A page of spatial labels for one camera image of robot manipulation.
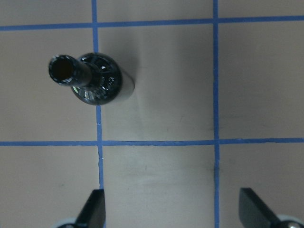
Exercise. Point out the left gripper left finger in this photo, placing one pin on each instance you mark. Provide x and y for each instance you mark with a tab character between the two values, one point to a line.
92	214

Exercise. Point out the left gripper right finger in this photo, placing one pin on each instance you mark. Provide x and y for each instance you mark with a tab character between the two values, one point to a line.
253	212

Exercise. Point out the black wine bottle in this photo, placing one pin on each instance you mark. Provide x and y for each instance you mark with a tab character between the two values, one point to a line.
94	78

